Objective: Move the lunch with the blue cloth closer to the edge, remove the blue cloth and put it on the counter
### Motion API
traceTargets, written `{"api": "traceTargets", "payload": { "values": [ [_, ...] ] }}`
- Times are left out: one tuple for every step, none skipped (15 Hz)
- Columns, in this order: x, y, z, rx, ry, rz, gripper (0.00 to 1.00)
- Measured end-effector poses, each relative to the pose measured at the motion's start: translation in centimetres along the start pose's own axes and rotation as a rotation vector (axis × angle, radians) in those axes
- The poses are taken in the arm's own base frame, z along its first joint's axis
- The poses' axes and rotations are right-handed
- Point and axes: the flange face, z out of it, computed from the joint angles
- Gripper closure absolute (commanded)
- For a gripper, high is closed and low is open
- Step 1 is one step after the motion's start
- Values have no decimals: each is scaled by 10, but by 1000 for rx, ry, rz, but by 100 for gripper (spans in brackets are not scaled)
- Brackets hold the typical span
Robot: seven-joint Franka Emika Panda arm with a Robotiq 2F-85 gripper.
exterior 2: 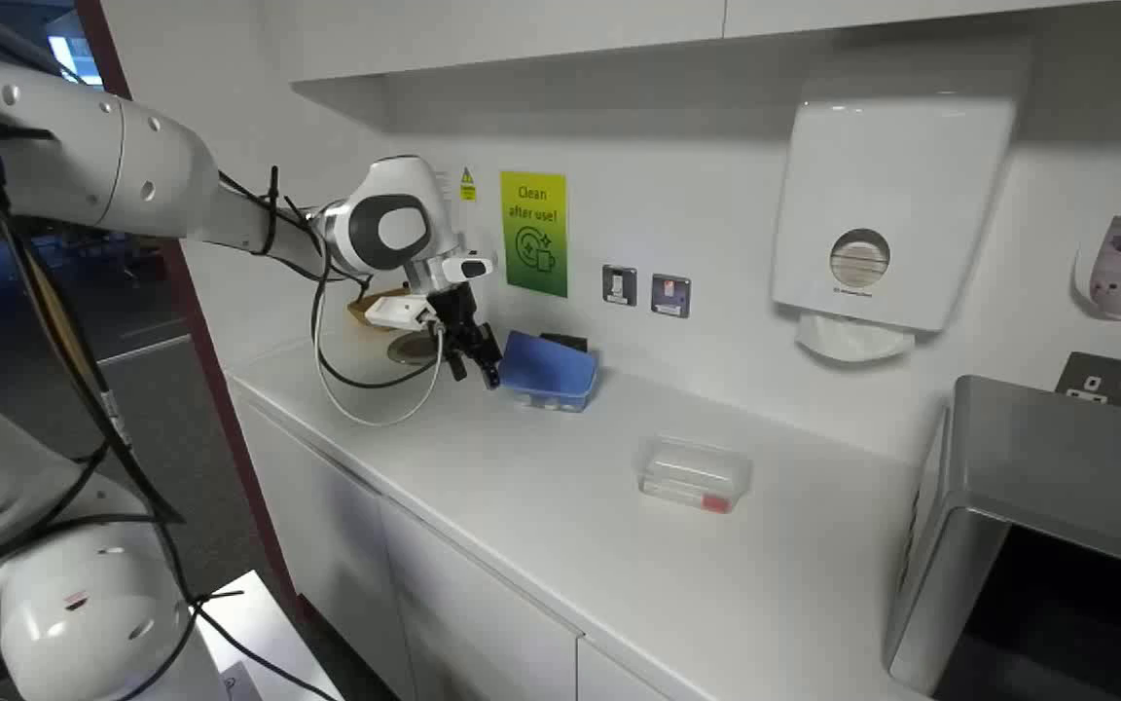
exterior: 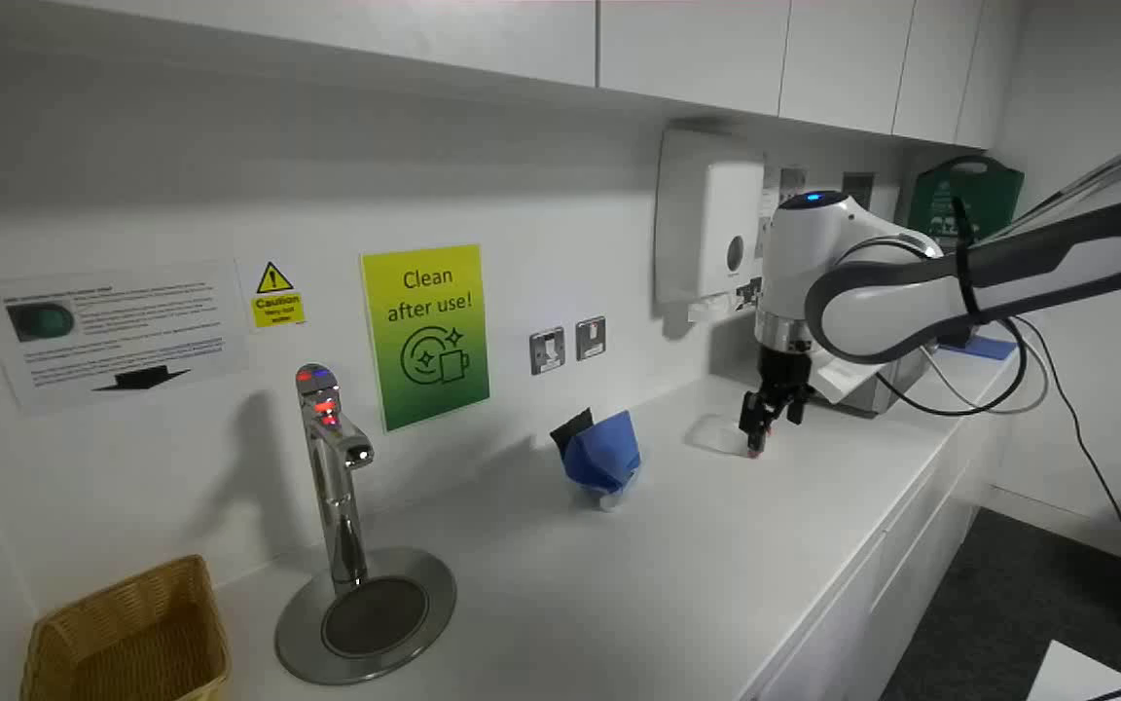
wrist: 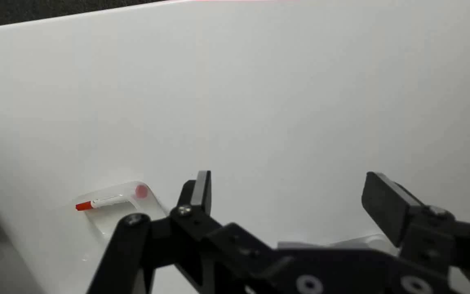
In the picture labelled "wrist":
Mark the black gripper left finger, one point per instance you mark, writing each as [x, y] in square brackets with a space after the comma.
[191, 217]

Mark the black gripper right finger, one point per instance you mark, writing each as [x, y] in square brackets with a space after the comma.
[387, 209]

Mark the clear container with red label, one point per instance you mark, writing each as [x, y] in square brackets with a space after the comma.
[118, 204]

